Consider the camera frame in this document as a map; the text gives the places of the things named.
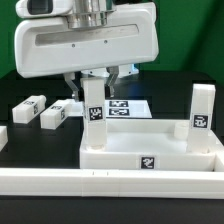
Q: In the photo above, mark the white front fence bar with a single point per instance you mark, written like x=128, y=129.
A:
x=111, y=183

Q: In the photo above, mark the tag sheet on table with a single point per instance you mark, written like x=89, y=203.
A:
x=127, y=109

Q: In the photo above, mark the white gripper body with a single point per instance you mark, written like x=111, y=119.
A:
x=63, y=36

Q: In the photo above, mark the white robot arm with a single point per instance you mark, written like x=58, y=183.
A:
x=67, y=36

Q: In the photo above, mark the white left fence piece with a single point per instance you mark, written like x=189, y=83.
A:
x=3, y=137

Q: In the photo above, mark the white desk top tray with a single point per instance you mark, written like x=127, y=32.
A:
x=150, y=144

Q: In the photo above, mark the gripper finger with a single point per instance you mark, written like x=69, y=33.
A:
x=69, y=79
x=113, y=75

